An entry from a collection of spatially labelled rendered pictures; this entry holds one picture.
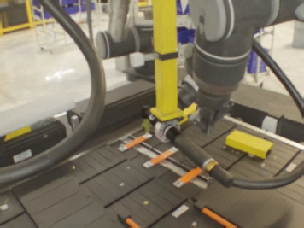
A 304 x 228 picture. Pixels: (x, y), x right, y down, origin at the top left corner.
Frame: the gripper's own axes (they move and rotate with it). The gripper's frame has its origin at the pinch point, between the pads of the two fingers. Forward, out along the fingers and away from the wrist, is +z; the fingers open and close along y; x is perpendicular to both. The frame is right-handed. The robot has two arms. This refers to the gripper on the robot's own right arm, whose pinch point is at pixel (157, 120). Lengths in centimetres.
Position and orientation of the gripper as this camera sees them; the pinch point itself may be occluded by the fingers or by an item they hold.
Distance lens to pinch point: 107.2
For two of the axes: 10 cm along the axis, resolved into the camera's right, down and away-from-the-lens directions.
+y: 4.9, 6.5, 5.9
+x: -4.5, -3.9, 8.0
